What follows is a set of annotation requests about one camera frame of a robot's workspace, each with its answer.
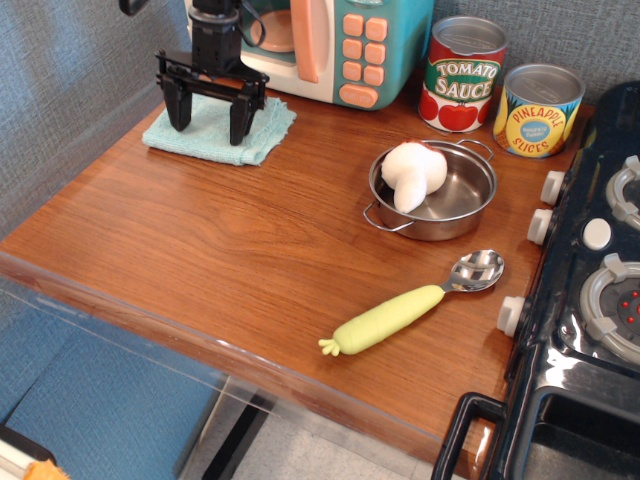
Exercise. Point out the black toy stove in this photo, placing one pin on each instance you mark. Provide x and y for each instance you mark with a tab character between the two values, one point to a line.
571	409

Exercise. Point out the light blue towel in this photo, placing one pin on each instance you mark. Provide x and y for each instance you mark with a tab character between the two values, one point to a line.
207	137

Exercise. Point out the tomato sauce can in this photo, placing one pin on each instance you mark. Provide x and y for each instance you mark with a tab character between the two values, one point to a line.
465	58

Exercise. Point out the orange object at corner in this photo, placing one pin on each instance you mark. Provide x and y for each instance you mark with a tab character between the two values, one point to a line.
22	458

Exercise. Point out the spoon with yellow-green handle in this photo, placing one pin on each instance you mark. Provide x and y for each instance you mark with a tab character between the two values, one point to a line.
474	272

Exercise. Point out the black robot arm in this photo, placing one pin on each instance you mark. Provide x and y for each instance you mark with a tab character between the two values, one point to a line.
212	5

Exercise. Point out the small steel pot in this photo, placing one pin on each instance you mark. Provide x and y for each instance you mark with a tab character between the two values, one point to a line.
451	211

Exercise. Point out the pineapple slices can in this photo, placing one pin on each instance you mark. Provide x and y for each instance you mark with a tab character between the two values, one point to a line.
537	110

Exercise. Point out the teal toy microwave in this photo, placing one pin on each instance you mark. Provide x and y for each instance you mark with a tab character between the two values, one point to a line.
357	54

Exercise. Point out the white plush mushroom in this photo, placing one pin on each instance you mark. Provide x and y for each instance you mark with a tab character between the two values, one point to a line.
413	170

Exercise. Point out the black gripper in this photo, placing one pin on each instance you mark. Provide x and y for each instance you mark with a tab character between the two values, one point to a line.
213	67

